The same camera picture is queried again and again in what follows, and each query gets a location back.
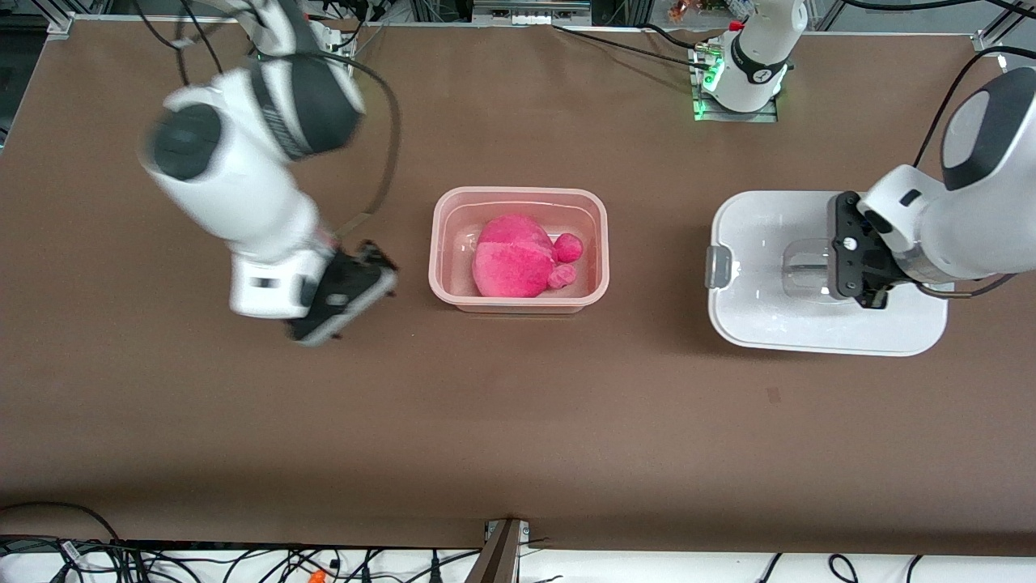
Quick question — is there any translucent pink plastic box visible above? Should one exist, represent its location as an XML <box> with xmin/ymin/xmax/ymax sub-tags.
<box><xmin>428</xmin><ymin>186</ymin><xmax>609</xmax><ymax>315</ymax></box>

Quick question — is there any black looped floor cable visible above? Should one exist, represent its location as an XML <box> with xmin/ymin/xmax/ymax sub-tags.
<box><xmin>0</xmin><ymin>501</ymin><xmax>123</xmax><ymax>545</ymax></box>

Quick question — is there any tangled black cable bundle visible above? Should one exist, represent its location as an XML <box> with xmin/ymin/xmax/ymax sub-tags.
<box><xmin>0</xmin><ymin>538</ymin><xmax>486</xmax><ymax>583</ymax></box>

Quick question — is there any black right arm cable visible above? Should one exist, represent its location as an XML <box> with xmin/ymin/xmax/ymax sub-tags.
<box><xmin>320</xmin><ymin>50</ymin><xmax>404</xmax><ymax>240</ymax></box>

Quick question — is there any long black table cable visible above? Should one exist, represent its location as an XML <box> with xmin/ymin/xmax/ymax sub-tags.
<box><xmin>553</xmin><ymin>24</ymin><xmax>713</xmax><ymax>67</ymax></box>

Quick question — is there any white box lid with handle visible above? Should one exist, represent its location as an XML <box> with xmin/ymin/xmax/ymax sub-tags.
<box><xmin>704</xmin><ymin>190</ymin><xmax>949</xmax><ymax>358</ymax></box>

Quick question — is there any short curved black cable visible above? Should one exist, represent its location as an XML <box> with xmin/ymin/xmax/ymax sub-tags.
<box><xmin>639</xmin><ymin>23</ymin><xmax>725</xmax><ymax>52</ymax></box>

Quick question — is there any pink plush toy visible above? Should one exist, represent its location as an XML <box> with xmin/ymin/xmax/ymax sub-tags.
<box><xmin>472</xmin><ymin>214</ymin><xmax>584</xmax><ymax>299</ymax></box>

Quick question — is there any aluminium camera post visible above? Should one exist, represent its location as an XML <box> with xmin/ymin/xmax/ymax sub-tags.
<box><xmin>464</xmin><ymin>518</ymin><xmax>532</xmax><ymax>583</ymax></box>

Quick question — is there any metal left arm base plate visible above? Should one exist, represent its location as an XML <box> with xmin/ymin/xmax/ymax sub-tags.
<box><xmin>693</xmin><ymin>40</ymin><xmax>779</xmax><ymax>124</ymax></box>

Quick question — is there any aluminium frame corner profile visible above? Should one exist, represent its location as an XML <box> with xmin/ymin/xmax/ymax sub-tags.
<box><xmin>974</xmin><ymin>0</ymin><xmax>1036</xmax><ymax>59</ymax></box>

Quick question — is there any grey metal device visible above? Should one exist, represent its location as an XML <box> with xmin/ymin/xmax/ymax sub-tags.
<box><xmin>472</xmin><ymin>0</ymin><xmax>592</xmax><ymax>27</ymax></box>

